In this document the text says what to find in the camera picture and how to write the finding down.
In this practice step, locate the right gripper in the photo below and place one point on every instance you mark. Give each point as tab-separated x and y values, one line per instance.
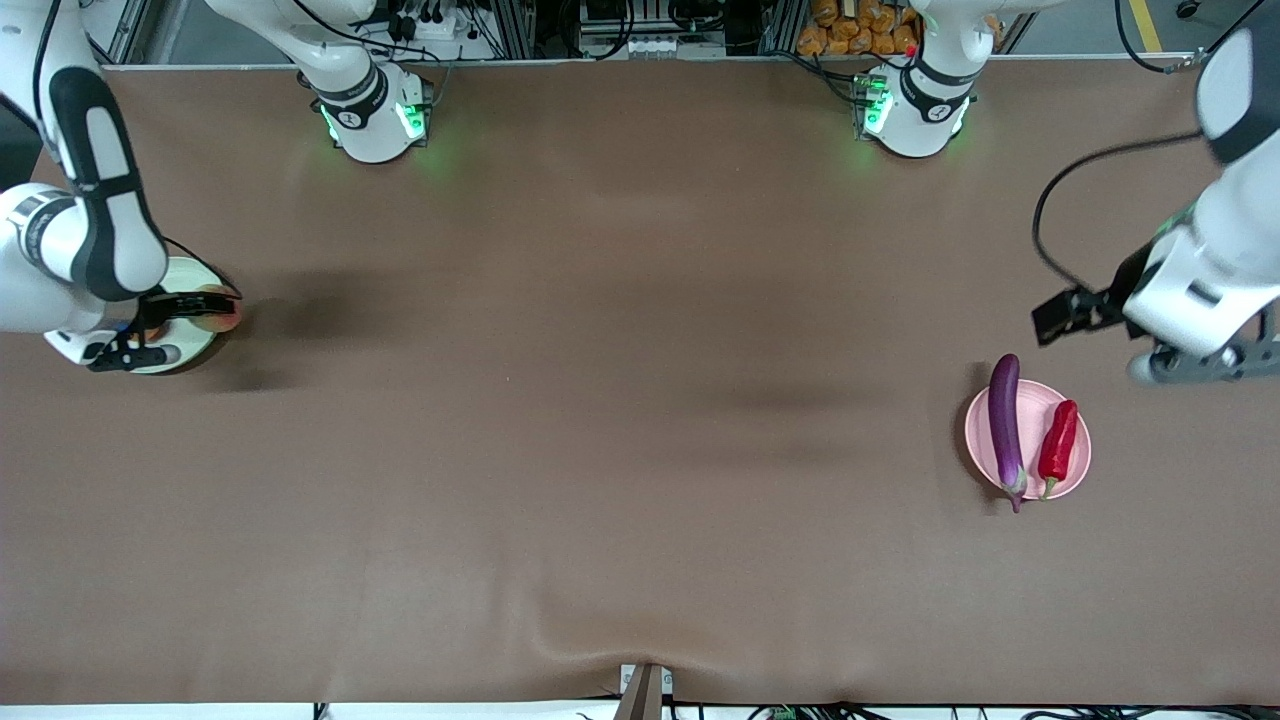
166	309

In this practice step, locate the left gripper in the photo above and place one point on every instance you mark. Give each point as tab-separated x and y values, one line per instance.
1116	296

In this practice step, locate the yellow pink peach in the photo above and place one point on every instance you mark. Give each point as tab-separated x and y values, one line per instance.
230	320

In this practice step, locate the red chili pepper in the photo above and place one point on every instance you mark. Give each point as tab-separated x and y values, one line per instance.
1058	445

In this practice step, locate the purple eggplant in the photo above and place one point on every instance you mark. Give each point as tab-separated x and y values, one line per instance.
1005	430

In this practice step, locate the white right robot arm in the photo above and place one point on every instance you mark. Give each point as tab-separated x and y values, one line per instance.
120	200

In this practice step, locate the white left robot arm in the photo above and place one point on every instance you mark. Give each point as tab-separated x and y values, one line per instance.
925	110

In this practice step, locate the light green plate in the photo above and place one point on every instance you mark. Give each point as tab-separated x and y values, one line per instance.
190	275

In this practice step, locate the pink plate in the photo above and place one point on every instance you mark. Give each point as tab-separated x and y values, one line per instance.
1032	440

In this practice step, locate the pile of orange items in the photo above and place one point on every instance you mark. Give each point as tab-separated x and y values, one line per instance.
835	35

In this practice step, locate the white power strip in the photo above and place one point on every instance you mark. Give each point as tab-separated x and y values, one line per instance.
440	28

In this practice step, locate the white connector block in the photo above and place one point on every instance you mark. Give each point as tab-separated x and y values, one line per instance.
660	45

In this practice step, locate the brown table cloth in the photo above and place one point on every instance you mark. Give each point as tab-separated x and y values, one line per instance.
640	550

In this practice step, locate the aluminium frame strut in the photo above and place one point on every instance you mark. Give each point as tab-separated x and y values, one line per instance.
125	30
1190	62

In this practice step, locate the aluminium frame post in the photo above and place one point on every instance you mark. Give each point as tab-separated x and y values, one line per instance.
515	30

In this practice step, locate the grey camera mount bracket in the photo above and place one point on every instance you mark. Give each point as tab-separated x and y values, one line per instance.
645	695

